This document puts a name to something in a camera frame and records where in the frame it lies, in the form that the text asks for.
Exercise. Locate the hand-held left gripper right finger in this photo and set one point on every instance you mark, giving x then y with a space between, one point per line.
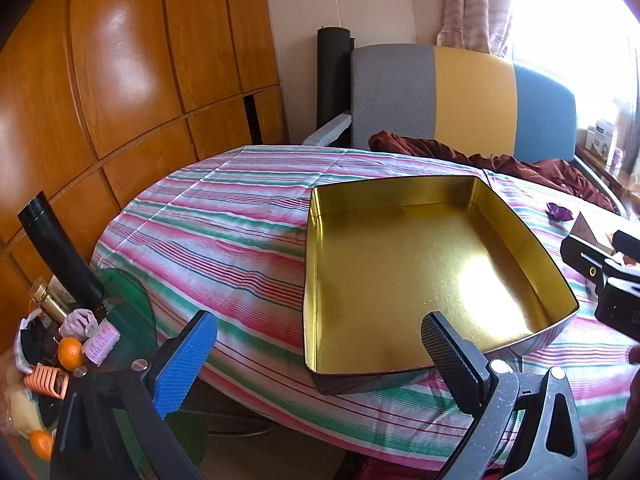
450 355

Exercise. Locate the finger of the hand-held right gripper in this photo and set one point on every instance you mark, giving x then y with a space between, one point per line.
629 246
585 257

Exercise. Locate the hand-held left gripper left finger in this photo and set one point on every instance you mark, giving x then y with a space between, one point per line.
185 360

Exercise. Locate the cream carton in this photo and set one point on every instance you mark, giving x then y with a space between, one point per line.
587 230

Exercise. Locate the purple candy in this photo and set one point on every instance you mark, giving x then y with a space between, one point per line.
559 211

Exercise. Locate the square gold tin box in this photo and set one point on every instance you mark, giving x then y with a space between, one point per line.
410 270

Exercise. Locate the person's right hand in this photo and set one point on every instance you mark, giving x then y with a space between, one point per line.
635 355

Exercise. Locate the wooden desk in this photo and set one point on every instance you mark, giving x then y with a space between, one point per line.
625 185

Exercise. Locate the green glass side table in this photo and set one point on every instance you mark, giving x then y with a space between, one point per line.
130 305

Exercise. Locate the pink hair roller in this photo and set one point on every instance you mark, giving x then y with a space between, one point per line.
102 342

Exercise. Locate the dark red cloth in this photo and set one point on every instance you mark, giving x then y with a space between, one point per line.
525 167

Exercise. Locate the white cardboard box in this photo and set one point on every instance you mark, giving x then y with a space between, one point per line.
600 140

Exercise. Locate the pale pink hair accessory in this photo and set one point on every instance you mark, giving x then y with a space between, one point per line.
77 322

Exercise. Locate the tangerine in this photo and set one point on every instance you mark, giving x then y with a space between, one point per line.
41 445
70 352

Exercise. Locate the striped tablecloth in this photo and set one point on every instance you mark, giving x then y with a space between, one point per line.
210 240

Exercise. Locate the orange hair roller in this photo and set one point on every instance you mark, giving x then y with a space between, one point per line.
47 380

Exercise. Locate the gold bottle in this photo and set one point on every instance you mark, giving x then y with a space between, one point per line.
50 300

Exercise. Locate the white plastic bag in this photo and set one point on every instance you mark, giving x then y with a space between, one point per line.
35 342

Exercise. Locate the pale yellow round object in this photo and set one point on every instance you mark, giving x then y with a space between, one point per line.
25 410

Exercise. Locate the window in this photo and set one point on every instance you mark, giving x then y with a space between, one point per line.
565 10

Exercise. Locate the grey yellow blue chair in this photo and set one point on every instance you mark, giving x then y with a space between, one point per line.
390 95

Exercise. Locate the patterned curtain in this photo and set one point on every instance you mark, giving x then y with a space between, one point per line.
475 5

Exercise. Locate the black rolled tube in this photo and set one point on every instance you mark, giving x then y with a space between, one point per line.
332 80

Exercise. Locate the wooden wardrobe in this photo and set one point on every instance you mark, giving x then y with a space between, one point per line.
125 60

